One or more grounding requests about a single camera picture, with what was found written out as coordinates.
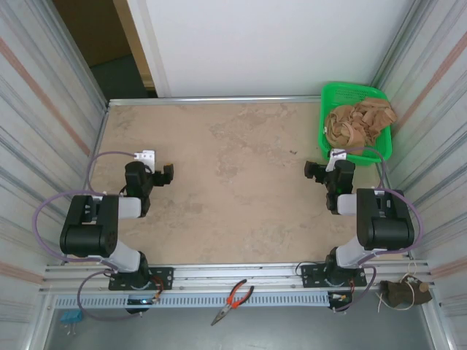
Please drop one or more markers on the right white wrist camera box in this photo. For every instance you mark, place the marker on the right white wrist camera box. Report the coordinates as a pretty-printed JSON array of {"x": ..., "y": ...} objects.
[{"x": 337, "y": 155}]

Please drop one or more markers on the tan t-shirt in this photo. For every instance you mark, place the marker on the tan t-shirt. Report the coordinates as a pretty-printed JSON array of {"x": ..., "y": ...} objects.
[{"x": 359, "y": 120}]

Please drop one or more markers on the green plastic basket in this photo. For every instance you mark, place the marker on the green plastic basket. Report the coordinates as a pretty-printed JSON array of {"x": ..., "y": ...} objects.
[{"x": 346, "y": 93}]

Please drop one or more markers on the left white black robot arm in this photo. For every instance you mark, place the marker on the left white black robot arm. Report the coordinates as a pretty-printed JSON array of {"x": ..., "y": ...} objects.
[{"x": 91, "y": 233}]

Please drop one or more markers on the brown wooden door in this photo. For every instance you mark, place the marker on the brown wooden door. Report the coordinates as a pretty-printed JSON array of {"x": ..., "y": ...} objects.
[{"x": 91, "y": 29}]

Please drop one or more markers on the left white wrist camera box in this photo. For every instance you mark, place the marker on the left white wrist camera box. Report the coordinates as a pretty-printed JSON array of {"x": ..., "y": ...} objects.
[{"x": 147, "y": 157}]

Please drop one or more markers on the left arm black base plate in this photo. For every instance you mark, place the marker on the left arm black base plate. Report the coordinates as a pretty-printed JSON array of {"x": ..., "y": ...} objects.
[{"x": 164, "y": 277}]

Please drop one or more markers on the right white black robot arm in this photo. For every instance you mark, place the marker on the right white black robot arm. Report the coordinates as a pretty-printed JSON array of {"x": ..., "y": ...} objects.
[{"x": 386, "y": 229}]

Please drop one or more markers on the aluminium mounting rail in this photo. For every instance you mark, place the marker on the aluminium mounting rail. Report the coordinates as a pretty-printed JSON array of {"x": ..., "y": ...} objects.
[{"x": 237, "y": 273}]

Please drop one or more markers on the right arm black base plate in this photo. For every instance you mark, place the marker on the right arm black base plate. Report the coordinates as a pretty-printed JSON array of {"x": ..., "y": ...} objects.
[{"x": 310, "y": 273}]

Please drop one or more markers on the blue binder clip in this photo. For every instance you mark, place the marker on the blue binder clip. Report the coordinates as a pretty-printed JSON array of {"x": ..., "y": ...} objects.
[{"x": 71, "y": 316}]

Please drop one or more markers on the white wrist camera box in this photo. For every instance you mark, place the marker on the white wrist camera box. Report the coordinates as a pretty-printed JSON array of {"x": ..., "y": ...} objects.
[
  {"x": 147, "y": 157},
  {"x": 337, "y": 155}
]

